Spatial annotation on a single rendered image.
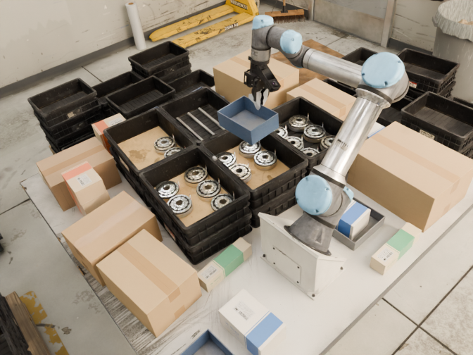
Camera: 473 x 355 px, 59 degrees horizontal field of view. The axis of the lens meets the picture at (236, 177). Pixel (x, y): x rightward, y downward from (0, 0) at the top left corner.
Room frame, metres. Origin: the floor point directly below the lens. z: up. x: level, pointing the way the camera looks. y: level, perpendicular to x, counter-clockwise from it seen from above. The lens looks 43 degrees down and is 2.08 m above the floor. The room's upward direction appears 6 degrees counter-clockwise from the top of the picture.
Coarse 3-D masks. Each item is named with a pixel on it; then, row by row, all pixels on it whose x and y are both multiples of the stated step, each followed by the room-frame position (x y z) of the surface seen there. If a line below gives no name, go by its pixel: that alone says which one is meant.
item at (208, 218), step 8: (184, 152) 1.45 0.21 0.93; (168, 160) 1.40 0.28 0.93; (152, 168) 1.36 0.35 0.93; (224, 168) 1.31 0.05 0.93; (232, 176) 1.26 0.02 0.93; (144, 184) 1.28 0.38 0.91; (240, 184) 1.21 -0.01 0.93; (152, 192) 1.22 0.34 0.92; (248, 192) 1.15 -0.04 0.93; (160, 200) 1.16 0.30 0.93; (240, 200) 1.12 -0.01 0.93; (168, 208) 1.11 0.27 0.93; (224, 208) 1.08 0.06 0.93; (232, 208) 1.10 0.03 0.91; (176, 216) 1.07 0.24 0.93; (208, 216) 1.05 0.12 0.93; (216, 216) 1.06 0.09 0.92; (192, 224) 1.02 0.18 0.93; (200, 224) 1.03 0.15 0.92; (184, 232) 1.00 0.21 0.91
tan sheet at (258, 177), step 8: (232, 152) 1.53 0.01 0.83; (240, 160) 1.47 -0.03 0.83; (248, 160) 1.46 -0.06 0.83; (256, 168) 1.40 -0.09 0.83; (272, 168) 1.39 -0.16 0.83; (280, 168) 1.38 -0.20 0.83; (288, 168) 1.38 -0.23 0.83; (256, 176) 1.35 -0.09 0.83; (264, 176) 1.34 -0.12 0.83; (272, 176) 1.34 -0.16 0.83; (248, 184) 1.31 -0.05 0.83; (256, 184) 1.30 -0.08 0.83
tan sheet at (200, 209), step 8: (208, 176) 1.38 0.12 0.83; (184, 184) 1.35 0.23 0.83; (184, 192) 1.30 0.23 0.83; (192, 192) 1.29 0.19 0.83; (224, 192) 1.27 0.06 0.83; (192, 200) 1.24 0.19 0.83; (200, 200) 1.24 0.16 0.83; (200, 208) 1.19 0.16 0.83; (208, 208) 1.19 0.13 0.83; (192, 216) 1.15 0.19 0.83; (200, 216) 1.15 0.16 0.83; (184, 224) 1.12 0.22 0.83
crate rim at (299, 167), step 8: (216, 136) 1.53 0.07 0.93; (272, 136) 1.49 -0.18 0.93; (200, 144) 1.49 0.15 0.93; (288, 144) 1.42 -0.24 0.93; (208, 152) 1.42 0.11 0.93; (296, 152) 1.36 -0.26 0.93; (216, 160) 1.37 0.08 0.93; (304, 160) 1.31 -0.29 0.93; (296, 168) 1.27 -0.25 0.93; (280, 176) 1.23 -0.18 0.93; (288, 176) 1.24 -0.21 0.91; (264, 184) 1.19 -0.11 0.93; (272, 184) 1.20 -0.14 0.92; (256, 192) 1.16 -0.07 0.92
